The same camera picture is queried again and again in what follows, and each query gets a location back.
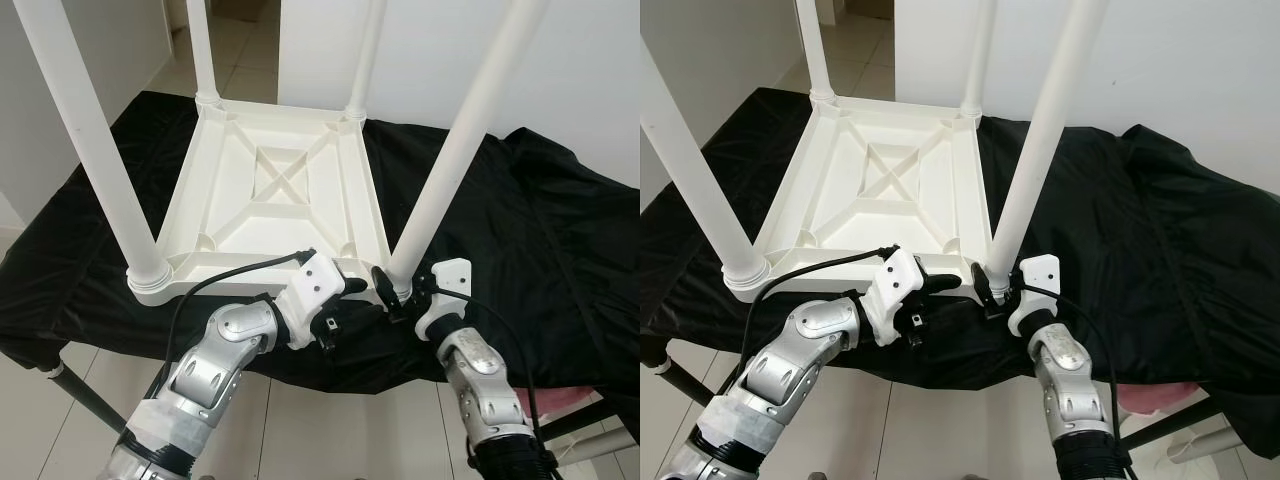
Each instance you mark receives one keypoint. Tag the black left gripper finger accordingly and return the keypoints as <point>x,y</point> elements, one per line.
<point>940,283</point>
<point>352,285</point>

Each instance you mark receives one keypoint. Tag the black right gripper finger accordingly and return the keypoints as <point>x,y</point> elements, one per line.
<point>982,280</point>
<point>383,285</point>

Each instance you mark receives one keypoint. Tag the white plastic children table top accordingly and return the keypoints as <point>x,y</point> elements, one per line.
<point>220,200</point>
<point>815,195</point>

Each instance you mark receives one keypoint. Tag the white plastic table leg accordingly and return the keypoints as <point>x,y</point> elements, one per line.
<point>365,55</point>
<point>90,150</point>
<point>203,50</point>
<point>815,50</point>
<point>1045,130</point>
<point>465,130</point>
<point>978,55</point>
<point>690,170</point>

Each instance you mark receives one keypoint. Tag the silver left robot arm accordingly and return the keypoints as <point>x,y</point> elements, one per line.
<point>210,375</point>
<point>785,370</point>

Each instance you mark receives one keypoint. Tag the black fabric table cover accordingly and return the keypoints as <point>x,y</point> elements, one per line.
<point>560,230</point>
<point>1190,230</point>

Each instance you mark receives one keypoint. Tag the pink plastic stool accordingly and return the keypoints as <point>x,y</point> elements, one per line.
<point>1160,396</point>
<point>560,400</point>

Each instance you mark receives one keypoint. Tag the white metal bar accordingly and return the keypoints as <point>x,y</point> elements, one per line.
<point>1210,443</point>
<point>600,445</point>

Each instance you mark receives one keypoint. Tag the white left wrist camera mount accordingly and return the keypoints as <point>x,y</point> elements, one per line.
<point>897,280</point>
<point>315,285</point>

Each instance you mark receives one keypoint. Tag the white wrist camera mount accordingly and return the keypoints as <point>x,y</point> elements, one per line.
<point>452,275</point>
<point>315,285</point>
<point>1042,270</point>
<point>897,280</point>

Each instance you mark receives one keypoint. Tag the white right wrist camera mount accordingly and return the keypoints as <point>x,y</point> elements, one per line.
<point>1042,270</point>
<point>452,275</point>

